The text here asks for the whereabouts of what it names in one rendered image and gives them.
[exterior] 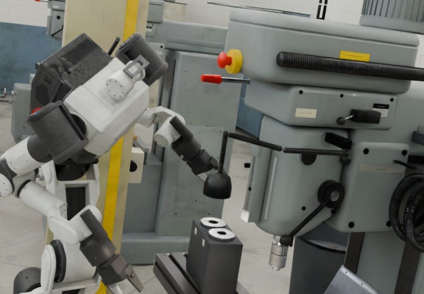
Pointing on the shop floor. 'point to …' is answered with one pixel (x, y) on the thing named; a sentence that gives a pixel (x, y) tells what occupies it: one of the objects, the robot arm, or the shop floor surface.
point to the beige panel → (113, 200)
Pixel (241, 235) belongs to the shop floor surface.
